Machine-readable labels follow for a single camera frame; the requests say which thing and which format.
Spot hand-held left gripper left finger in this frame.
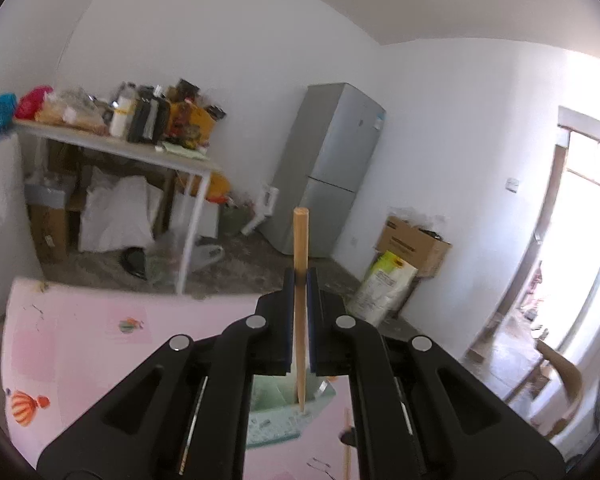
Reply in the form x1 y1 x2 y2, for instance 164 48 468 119
36 266 296 480

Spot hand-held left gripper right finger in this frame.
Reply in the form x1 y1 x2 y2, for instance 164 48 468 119
306 266 566 480

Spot wooden chopstick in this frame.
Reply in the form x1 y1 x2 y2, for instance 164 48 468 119
293 207 311 414
343 406 354 480

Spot mint green utensil holder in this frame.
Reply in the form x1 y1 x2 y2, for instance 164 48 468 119
246 374 339 451

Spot green and white rice bag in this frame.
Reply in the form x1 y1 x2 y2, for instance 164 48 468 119
348 250 419 329

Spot thin white plastic bag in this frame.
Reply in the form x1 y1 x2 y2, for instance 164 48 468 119
194 243 225 272

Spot cardboard box black label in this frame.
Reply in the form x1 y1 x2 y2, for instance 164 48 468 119
377 216 452 279

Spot white box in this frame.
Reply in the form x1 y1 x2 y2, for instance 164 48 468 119
174 192 220 239

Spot orange plastic bag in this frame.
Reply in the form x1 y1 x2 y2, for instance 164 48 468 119
186 172 232 204

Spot silver refrigerator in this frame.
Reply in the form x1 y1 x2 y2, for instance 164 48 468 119
258 82 387 260

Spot pink printed tablecloth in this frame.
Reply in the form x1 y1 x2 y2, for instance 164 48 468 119
0 276 367 480

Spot pale green sheet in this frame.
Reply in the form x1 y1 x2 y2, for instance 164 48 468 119
162 140 214 161

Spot white woven bag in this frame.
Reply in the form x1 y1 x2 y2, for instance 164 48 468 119
79 175 164 254

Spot yellow plastic bag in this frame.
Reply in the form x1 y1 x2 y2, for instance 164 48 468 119
167 79 227 149

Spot white table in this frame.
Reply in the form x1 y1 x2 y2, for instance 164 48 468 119
12 119 222 296

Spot black electric kettle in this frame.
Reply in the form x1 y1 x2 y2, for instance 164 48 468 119
148 94 172 142

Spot black thermos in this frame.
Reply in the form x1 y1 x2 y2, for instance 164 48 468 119
128 86 152 144

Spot wooden chair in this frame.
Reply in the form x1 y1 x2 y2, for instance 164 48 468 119
505 339 586 442

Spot cardboard box grey top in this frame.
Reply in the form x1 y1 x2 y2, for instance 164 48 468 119
26 184 72 264

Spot white plastic bottle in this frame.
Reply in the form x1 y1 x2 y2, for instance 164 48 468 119
109 84 136 137

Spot large white sack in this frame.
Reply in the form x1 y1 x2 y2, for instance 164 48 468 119
0 134 44 323

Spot red plastic bag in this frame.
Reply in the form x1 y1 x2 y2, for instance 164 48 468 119
14 86 54 121

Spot wooden door frame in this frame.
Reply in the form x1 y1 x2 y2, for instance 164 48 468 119
500 105 600 411

